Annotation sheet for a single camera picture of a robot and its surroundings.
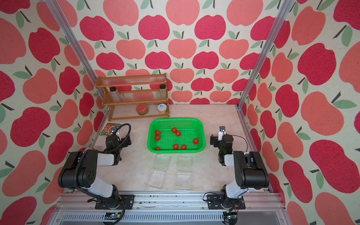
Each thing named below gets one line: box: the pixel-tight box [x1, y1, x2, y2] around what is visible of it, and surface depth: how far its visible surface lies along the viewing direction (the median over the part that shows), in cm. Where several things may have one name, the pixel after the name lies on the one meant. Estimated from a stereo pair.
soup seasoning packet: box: [99, 122, 122, 136], surface depth 104 cm
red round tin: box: [135, 103, 149, 116], surface depth 117 cm
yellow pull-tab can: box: [157, 103, 168, 115], surface depth 114 cm
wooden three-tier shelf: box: [94, 72, 170, 122], surface depth 114 cm
